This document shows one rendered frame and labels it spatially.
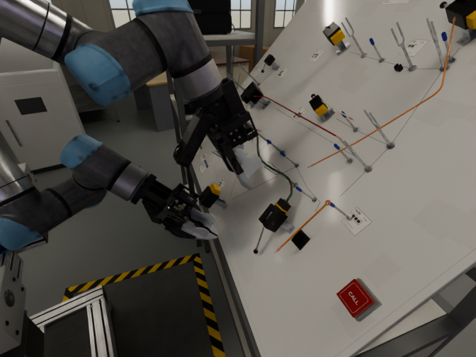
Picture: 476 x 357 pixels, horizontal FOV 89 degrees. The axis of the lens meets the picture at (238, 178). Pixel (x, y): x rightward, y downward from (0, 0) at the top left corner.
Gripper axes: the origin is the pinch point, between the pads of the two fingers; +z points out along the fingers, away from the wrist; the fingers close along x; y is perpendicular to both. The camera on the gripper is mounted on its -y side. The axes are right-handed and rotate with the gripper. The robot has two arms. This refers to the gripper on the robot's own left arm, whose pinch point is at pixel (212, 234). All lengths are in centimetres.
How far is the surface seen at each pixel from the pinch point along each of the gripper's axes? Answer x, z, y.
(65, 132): 110, -129, -240
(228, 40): 99, -28, -18
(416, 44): 57, 17, 42
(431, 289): -1.1, 29.6, 32.2
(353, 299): -5.2, 24.2, 21.3
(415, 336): 0, 64, 11
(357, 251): 5.3, 25.0, 21.0
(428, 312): 9, 70, 12
